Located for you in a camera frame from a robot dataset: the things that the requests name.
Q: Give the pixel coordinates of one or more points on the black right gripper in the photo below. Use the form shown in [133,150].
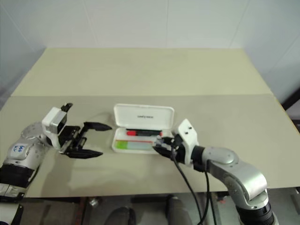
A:
[178,150]

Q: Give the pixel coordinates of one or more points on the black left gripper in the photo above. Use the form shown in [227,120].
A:
[71,139]

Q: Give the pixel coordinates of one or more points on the red and black marker pen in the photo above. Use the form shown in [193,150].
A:
[145,133]

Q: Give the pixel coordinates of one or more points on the white hinged pencil case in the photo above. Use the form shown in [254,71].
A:
[143,116]

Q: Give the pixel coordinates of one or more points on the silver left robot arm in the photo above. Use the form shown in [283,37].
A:
[25,150]

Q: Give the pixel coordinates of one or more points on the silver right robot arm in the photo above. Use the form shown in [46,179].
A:
[234,166]

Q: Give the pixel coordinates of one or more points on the round metal knob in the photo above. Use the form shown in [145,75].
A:
[94,202]

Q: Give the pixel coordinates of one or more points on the grey rounded shape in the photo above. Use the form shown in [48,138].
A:
[178,211]

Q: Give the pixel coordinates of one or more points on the metal table leg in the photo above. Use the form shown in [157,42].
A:
[219,206]

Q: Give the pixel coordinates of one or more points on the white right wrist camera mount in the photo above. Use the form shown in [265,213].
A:
[188,138]

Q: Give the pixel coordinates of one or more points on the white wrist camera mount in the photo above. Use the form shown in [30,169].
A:
[52,122]
[188,138]

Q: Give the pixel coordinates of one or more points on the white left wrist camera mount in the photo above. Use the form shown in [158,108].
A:
[52,122]

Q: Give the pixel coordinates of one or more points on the dark furniture frame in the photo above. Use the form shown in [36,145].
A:
[293,112]

